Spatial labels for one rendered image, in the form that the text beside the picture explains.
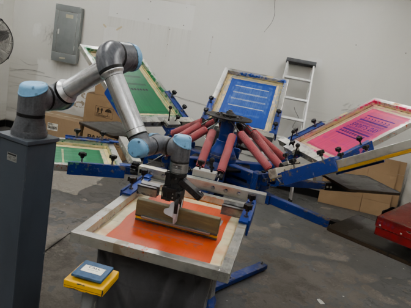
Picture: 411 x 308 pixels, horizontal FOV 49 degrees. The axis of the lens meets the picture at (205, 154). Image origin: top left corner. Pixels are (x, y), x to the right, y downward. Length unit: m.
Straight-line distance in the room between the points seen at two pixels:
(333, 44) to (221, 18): 1.49
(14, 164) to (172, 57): 4.51
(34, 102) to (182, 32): 4.47
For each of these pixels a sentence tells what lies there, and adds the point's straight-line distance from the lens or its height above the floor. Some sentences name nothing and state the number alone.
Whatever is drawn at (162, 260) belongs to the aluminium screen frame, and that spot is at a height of 0.98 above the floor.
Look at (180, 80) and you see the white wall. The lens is 6.35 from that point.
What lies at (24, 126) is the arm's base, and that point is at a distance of 2.06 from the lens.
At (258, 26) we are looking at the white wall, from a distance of 6.18.
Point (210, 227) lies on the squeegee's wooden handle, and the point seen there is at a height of 1.01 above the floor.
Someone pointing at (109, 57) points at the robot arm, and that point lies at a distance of 1.80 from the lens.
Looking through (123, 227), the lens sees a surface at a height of 0.95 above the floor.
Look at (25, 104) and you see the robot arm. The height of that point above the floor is 1.34.
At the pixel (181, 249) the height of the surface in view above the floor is 0.95.
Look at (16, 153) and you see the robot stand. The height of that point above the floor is 1.13.
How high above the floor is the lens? 1.71
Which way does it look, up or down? 13 degrees down
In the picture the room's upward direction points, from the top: 10 degrees clockwise
